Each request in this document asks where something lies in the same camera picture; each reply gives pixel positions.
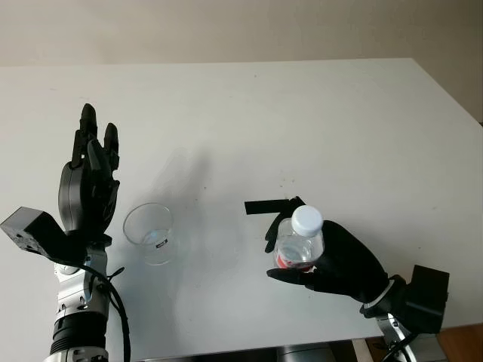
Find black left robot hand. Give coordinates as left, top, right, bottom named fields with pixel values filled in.
left=58, top=103, right=122, bottom=237

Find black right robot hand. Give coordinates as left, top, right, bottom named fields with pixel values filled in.
left=264, top=195, right=392, bottom=305

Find clear plastic water bottle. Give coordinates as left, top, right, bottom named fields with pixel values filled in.
left=272, top=205, right=326, bottom=271

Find clear glass cup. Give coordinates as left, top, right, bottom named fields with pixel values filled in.
left=122, top=202, right=174, bottom=265

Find grey robot torso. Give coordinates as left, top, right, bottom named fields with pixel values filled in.
left=135, top=339, right=358, bottom=362

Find black tape strip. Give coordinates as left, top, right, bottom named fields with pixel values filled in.
left=244, top=198, right=299, bottom=217

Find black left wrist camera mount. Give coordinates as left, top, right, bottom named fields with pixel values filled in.
left=0, top=206, right=113, bottom=265

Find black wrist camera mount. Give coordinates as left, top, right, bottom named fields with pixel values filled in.
left=0, top=206, right=113, bottom=265
left=402, top=265, right=451, bottom=335

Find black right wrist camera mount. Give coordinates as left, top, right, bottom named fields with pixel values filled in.
left=402, top=265, right=451, bottom=335

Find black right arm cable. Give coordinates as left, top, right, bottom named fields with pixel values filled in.
left=380, top=331, right=420, bottom=362

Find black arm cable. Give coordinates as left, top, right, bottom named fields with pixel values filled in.
left=380, top=331, right=420, bottom=362
left=81, top=263, right=131, bottom=362

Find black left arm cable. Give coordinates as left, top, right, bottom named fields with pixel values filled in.
left=81, top=263, right=131, bottom=362

